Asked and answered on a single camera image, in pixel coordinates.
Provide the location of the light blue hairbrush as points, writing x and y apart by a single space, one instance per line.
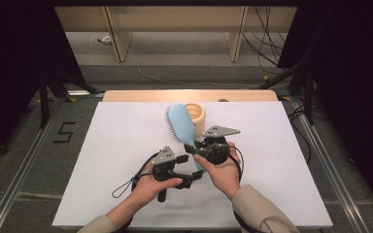
181 123

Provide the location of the black tripod stand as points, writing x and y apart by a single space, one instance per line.
44 103

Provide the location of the person's right hand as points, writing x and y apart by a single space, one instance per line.
225 178

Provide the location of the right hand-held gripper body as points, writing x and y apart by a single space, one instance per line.
218 152

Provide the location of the aluminium floor rail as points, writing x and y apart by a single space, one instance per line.
338 184
13 186

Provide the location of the beige wooden desk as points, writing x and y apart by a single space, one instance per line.
175 19

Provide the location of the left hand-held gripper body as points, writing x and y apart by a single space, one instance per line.
165 161

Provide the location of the cream ribbed cup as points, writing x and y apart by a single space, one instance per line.
200 118

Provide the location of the white table cover board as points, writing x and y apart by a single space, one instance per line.
126 129

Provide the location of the black curtain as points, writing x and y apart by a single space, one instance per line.
353 64
6 64

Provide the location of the wooden table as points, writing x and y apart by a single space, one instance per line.
142 95

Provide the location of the black metal stand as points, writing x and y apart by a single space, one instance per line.
309 97

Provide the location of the person's left hand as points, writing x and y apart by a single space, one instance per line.
145 191

